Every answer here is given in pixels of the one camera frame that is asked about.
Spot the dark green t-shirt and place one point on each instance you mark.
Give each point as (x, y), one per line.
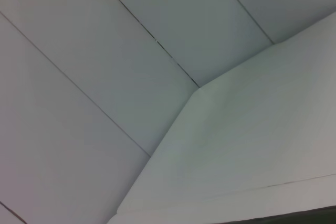
(309, 216)

